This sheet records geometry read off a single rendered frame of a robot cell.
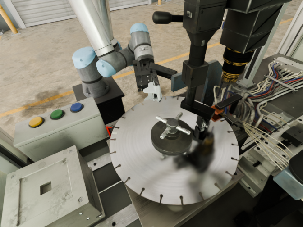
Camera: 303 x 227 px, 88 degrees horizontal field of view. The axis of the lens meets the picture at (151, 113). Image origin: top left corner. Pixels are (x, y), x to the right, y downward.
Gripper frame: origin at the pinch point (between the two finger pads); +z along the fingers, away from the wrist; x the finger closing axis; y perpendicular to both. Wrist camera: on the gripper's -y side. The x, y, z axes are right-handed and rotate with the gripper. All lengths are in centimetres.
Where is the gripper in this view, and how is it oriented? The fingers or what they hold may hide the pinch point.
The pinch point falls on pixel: (160, 106)
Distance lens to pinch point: 59.2
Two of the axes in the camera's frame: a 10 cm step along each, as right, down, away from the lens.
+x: 0.3, -2.1, -9.8
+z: 1.9, 9.6, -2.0
